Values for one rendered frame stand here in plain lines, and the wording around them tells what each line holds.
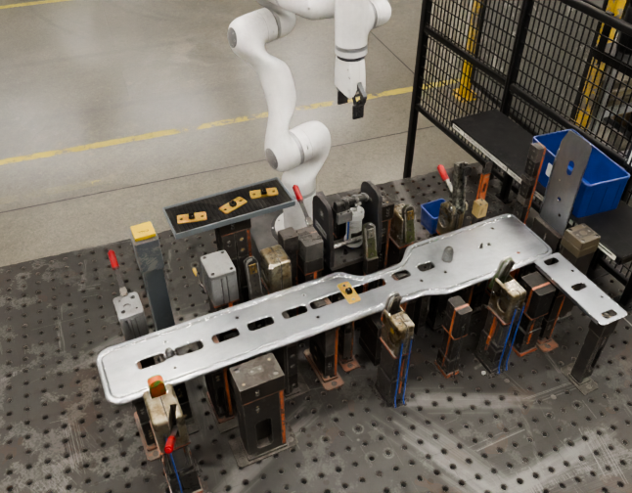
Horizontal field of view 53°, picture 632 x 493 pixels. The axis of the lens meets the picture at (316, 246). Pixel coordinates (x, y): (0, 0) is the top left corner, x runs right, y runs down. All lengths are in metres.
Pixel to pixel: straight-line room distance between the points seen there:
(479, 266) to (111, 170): 2.83
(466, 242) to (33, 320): 1.46
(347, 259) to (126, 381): 0.76
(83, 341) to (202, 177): 2.04
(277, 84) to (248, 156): 2.23
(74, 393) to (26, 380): 0.17
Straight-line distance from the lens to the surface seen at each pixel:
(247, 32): 2.00
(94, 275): 2.48
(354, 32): 1.67
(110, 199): 4.04
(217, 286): 1.80
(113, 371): 1.75
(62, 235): 3.86
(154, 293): 2.01
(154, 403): 1.59
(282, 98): 2.05
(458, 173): 2.03
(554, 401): 2.11
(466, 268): 1.98
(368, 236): 1.94
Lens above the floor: 2.33
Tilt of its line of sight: 41 degrees down
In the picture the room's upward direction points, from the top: straight up
